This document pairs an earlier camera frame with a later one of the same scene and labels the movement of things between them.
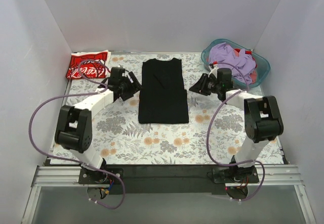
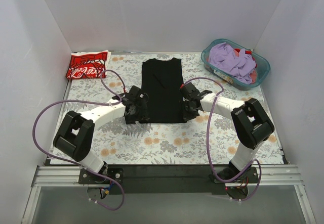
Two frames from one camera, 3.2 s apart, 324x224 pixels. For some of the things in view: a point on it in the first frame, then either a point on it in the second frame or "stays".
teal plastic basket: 262,65 stays
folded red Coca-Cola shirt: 89,64 stays
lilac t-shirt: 242,64 stays
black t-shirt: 162,99 stays
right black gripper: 204,84 → 190,105
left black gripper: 130,85 → 138,110
